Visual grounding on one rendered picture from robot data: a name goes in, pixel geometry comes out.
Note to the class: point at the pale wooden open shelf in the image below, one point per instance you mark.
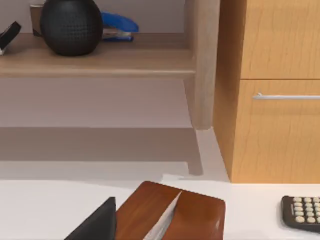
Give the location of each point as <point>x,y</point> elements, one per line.
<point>140,62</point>

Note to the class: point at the black calculator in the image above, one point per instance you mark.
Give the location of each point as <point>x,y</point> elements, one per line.
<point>303,212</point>

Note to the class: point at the blue stapler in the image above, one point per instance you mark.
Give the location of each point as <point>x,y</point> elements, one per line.
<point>120,27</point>

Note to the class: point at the black stapler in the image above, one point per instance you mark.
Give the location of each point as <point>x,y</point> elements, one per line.
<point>8,36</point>

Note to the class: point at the black round textured vase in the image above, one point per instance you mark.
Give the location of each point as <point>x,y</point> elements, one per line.
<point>71,26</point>

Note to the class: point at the brown wooden tissue box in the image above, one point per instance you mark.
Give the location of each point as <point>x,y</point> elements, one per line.
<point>195,215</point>

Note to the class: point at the wooden drawer front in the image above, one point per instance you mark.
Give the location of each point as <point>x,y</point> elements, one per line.
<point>277,132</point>

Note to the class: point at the wooden cupboard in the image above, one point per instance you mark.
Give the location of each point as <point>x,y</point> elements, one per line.
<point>267,95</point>

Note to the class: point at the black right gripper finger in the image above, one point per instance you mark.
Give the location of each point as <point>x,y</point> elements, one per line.
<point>100,222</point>

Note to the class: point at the brown cup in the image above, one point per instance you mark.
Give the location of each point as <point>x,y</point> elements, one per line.
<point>36,20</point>

